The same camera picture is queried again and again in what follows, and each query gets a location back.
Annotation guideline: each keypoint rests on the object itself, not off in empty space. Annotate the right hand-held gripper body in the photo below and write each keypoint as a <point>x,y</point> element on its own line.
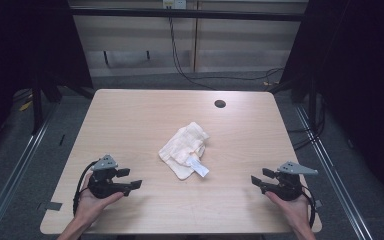
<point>290,186</point>

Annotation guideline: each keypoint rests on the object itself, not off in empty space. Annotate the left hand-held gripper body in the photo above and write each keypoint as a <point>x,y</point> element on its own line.
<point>104,185</point>

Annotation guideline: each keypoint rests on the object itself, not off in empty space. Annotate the white towel with label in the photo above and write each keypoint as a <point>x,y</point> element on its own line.
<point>181,150</point>

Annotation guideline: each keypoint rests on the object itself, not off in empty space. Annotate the person's right hand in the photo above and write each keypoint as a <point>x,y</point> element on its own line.
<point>295,210</point>

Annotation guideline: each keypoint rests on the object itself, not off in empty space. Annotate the person's left hand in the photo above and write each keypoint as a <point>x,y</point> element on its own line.
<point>90,205</point>

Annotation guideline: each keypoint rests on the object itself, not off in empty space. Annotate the grey tape strip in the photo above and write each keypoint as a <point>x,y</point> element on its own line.
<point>318,203</point>
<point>51,206</point>

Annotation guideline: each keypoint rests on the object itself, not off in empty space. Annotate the black stand leg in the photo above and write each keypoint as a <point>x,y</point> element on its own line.
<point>37,110</point>

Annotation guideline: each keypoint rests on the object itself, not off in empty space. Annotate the yellow floor marker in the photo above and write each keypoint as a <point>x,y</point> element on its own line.
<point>25,106</point>

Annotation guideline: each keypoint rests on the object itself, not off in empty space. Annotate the black curtain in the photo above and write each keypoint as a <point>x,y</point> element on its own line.
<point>363,83</point>
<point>20,50</point>

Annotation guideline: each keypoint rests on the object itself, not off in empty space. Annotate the black horizontal bar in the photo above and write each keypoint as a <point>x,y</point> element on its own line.
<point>186,14</point>

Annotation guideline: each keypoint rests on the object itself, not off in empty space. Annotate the white power outlet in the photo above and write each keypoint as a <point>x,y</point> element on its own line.
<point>174,4</point>

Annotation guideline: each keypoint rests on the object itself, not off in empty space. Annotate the metal floor rail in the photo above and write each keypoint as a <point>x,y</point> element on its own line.
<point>333,173</point>
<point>13,176</point>

